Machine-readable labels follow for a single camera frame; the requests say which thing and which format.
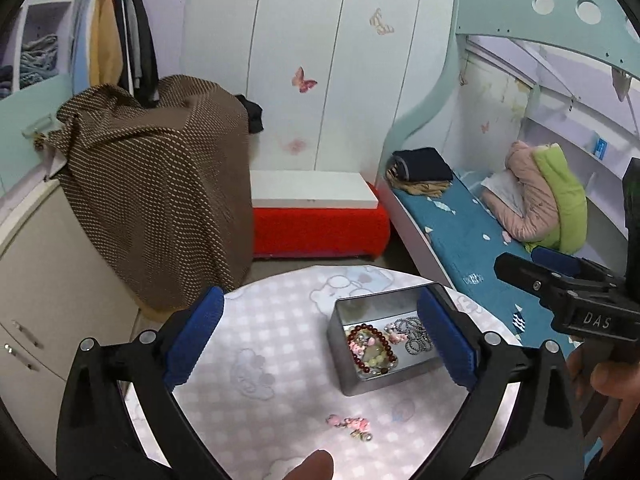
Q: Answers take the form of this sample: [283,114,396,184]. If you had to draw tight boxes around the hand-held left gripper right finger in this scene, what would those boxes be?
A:
[416,284,586,480]

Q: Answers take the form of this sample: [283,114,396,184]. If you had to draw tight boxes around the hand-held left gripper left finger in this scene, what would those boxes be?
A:
[56,285,236,480]

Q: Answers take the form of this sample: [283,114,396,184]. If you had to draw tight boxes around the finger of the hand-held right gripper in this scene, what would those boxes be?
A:
[531,246,626,286]
[494,252,576,311]

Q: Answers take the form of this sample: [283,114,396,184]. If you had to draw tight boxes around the black ring chain bracelet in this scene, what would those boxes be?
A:
[395,316,433,356]

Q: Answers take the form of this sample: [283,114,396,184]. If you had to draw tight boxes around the cream bead bracelet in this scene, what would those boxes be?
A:
[356,347,396,373]

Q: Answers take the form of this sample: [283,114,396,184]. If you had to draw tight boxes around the grey metal tin box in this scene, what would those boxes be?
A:
[327,282,453,397]

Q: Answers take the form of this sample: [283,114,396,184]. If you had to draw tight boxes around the dark red bead bracelet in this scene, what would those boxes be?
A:
[346,323,399,377]

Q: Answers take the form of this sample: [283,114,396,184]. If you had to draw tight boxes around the pink bead charm chain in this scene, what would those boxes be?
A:
[326,414,373,442]

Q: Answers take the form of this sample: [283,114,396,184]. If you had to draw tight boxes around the person's right hand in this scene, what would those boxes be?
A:
[567,347,640,443]

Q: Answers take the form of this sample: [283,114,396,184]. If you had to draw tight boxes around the person's left hand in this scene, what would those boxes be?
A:
[272,449,335,480]

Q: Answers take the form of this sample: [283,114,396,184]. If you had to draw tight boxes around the pink jacket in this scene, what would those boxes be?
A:
[482,141,561,243]

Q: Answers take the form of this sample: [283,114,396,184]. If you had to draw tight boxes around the blue printed bed sheet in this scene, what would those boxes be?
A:
[395,170,581,356]

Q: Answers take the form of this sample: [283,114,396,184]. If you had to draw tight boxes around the round table with checked cloth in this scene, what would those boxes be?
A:
[122,264,526,480]

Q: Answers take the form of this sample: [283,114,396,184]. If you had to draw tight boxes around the white pillow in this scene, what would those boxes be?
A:
[480,172,521,206]

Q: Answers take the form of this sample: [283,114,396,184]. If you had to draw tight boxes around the tan folded clothes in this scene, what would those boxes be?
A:
[397,180,453,198]

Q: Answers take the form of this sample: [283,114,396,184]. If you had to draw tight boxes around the dark folded clothes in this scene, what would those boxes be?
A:
[390,147,454,183]

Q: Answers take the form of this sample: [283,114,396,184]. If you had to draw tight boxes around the brown dotted cloth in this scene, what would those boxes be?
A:
[47,75,255,311]

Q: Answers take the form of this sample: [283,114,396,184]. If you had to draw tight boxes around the white cabinet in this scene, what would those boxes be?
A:
[0,180,143,461]

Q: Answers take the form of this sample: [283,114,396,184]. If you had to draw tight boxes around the red ottoman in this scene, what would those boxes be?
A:
[252,200,391,261]

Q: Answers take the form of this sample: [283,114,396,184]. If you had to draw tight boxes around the black garment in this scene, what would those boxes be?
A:
[234,94,265,135]

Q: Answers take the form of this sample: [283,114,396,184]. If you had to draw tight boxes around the teal drawer unit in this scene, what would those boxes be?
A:
[0,72,76,201]

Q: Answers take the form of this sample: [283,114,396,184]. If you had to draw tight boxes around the cream butterfly sticker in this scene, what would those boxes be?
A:
[369,8,395,36]

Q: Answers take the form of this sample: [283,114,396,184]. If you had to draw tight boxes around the black hanging coat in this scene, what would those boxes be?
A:
[131,0,161,108]

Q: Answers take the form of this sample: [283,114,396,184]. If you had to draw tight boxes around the grey hanging garment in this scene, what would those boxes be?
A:
[120,0,141,92]

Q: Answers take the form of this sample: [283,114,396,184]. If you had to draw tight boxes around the folded grey-blue clothes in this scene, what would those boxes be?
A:
[19,34,60,86]

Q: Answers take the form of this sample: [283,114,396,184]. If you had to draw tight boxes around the light blue hanging shirt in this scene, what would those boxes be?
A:
[72,0,98,96]

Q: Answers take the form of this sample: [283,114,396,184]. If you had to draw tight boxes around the white wardrobe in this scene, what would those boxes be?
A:
[182,0,481,196]

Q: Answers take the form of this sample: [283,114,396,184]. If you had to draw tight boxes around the lilac shelf unit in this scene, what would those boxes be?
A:
[0,0,151,96]

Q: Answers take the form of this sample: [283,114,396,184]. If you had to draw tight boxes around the teal bunk bed frame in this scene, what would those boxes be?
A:
[375,0,640,281]

